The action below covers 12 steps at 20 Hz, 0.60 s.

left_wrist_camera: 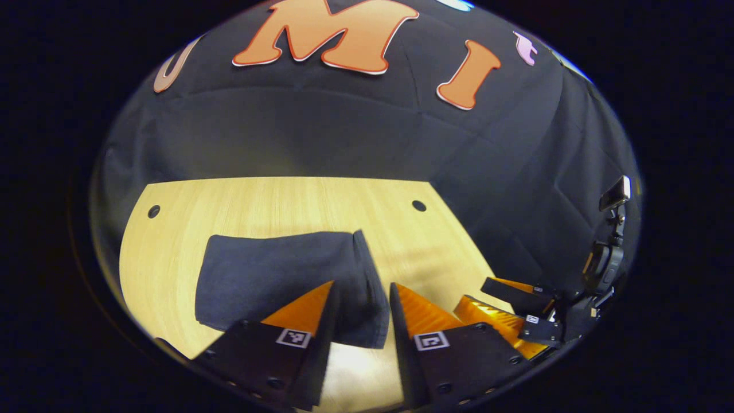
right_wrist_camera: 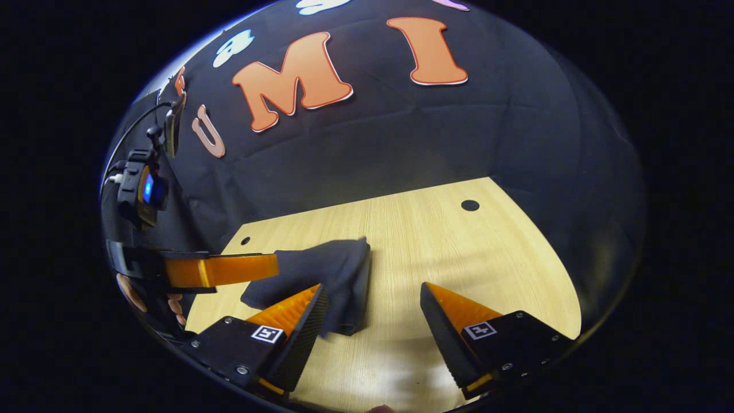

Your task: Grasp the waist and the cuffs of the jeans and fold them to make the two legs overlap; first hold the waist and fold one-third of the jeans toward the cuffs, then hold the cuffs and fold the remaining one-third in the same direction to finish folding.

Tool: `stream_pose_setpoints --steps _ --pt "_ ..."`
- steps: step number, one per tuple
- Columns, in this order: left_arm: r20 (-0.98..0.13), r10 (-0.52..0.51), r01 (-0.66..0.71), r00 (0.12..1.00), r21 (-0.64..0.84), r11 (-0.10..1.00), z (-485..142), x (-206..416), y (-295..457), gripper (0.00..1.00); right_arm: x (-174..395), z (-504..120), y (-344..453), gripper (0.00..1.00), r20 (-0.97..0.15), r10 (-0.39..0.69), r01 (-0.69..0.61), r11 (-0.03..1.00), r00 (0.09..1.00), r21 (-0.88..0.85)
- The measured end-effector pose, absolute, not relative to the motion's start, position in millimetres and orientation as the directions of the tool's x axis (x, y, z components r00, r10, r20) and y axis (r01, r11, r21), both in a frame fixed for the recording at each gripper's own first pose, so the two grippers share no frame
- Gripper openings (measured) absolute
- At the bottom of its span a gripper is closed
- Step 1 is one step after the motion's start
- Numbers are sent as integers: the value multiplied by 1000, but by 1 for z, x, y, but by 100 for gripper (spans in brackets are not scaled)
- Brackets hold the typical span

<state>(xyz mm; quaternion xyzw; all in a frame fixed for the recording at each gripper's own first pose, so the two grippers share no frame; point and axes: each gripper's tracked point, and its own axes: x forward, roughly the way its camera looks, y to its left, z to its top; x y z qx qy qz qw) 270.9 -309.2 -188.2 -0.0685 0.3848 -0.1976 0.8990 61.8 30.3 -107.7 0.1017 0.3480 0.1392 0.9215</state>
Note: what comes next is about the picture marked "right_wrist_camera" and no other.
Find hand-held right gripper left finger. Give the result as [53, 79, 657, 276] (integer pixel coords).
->
[182, 283, 329, 395]

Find black backdrop cloth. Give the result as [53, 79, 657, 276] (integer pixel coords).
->
[100, 0, 646, 333]

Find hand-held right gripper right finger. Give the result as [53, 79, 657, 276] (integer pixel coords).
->
[420, 281, 574, 400]

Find dark grey jeans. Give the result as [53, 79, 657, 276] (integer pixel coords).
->
[240, 237, 372, 338]

